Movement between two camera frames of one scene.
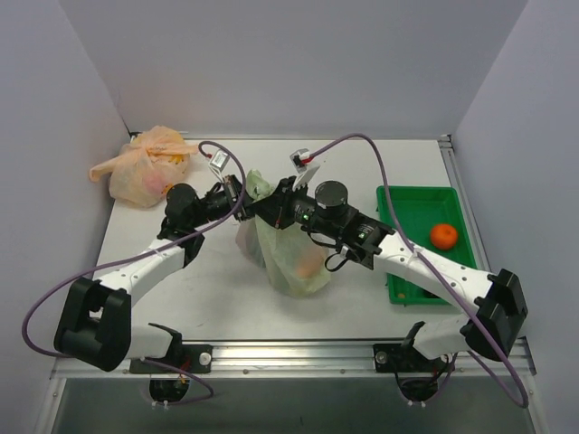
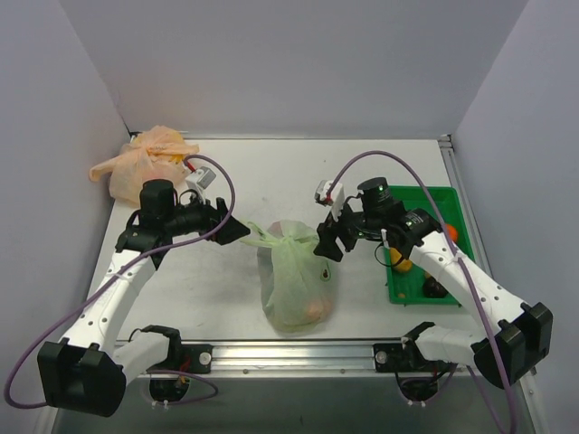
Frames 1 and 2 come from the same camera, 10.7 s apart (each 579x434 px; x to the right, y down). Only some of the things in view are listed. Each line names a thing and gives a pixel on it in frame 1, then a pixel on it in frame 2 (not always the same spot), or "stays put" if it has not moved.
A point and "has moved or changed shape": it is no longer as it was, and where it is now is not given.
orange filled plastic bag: (156, 158) stays put
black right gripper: (286, 204) to (343, 227)
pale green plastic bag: (296, 263) has moved or changed shape
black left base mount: (190, 358) stays put
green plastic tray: (431, 218) stays put
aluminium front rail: (298, 359) stays put
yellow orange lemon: (309, 267) has moved or changed shape
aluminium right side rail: (447, 147) stays put
